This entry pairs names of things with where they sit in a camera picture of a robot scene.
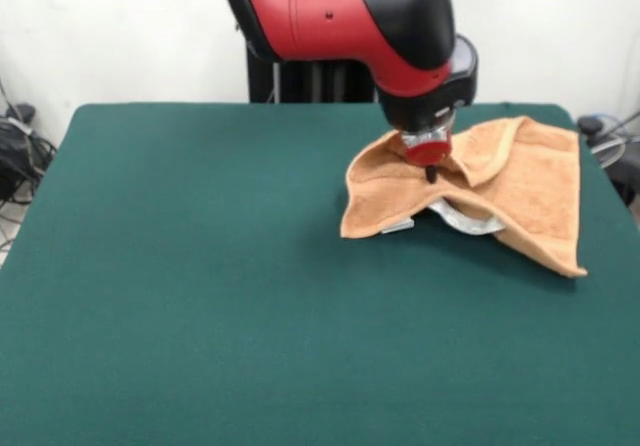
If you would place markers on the tan terry towel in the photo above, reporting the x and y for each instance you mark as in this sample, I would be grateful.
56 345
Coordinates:
525 191

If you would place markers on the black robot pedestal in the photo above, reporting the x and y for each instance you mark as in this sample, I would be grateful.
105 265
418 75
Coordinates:
310 81

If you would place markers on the black round floor foot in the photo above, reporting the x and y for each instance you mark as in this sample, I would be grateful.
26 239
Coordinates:
591 125

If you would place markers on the dark green table cloth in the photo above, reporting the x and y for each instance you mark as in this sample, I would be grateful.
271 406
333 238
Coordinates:
200 291

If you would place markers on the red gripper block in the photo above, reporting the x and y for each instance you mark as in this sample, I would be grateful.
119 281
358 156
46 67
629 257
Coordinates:
426 153

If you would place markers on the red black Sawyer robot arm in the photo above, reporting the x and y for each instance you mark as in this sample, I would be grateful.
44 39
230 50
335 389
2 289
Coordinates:
350 16

